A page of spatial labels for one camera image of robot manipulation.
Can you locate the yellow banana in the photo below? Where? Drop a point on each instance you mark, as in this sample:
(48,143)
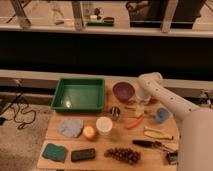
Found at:
(157,134)

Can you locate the orange carrot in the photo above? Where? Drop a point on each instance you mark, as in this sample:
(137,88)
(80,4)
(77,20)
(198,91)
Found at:
(134,123)

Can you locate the black rectangular block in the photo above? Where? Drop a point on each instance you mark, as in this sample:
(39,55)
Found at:
(81,155)

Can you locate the small metal cup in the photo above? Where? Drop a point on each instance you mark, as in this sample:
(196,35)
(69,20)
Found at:
(114,112)

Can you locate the small black metal clip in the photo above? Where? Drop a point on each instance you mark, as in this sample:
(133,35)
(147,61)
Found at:
(171,157)

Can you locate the green plastic tray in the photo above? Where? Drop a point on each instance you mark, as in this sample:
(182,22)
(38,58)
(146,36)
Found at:
(79,95)

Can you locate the blue-grey cloth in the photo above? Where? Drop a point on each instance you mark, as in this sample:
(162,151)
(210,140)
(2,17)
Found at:
(71,127)

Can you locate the bunch of dark grapes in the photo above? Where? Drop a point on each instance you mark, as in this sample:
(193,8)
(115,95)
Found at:
(126,155)

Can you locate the apple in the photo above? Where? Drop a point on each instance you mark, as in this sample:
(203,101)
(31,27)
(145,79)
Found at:
(90,133)

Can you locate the red bowl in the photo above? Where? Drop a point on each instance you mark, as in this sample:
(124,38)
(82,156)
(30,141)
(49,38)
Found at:
(153,100)

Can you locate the green sponge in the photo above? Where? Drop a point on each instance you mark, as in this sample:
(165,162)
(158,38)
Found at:
(54,152)

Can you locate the blue cup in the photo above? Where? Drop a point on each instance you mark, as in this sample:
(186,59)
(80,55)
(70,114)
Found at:
(161,115)

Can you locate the white cylindrical container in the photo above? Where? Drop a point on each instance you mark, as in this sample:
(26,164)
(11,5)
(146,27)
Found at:
(104,125)

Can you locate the black handled tool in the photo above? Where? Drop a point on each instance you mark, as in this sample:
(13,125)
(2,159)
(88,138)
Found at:
(152,144)

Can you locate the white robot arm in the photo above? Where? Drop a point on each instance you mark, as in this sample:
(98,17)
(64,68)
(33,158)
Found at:
(195,151)

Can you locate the purple bowl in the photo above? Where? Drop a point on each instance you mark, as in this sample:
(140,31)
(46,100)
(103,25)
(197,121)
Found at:
(123,91)

